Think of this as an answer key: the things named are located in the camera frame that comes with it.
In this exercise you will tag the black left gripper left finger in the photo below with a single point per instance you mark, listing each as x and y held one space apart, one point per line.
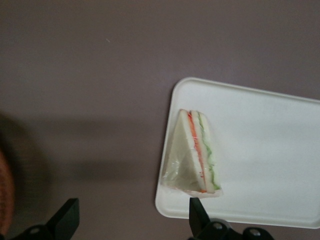
62 220

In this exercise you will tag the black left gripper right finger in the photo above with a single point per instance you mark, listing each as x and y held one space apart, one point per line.
200 220

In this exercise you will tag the triangle sandwich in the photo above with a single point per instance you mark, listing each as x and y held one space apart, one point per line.
192 155

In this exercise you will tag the round brown wicker basket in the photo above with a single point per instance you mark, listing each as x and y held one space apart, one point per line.
5 190

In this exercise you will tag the beige plastic tray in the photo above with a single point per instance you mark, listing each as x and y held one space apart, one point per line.
262 155

